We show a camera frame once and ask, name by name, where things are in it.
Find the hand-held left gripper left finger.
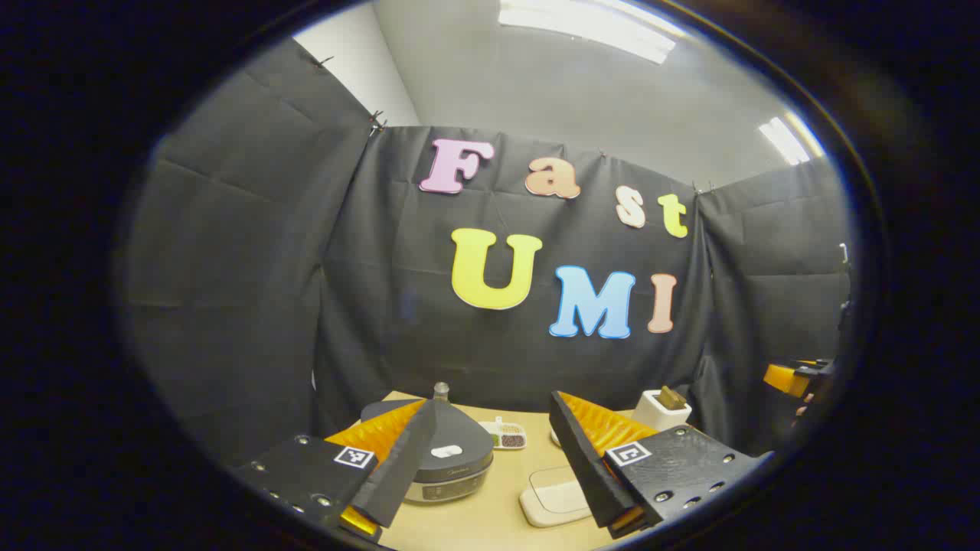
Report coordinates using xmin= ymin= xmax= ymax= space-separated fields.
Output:
xmin=234 ymin=398 xmax=437 ymax=543

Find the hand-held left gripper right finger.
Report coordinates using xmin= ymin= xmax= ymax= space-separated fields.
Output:
xmin=549 ymin=391 xmax=774 ymax=540

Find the clear rice tray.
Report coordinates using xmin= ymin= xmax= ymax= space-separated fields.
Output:
xmin=519 ymin=465 xmax=594 ymax=529

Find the grey and cream rice cooker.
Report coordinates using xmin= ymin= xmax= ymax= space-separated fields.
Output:
xmin=360 ymin=398 xmax=495 ymax=504

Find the white divided bean dish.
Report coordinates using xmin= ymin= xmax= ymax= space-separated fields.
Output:
xmin=479 ymin=417 xmax=528 ymax=451

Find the white toaster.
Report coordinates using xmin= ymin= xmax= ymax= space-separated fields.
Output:
xmin=631 ymin=389 xmax=692 ymax=431

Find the ceiling light panel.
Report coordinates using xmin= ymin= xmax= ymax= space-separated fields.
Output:
xmin=758 ymin=113 xmax=824 ymax=165
xmin=498 ymin=0 xmax=686 ymax=66

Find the black backdrop cloth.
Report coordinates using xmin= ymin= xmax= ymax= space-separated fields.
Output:
xmin=122 ymin=38 xmax=854 ymax=468

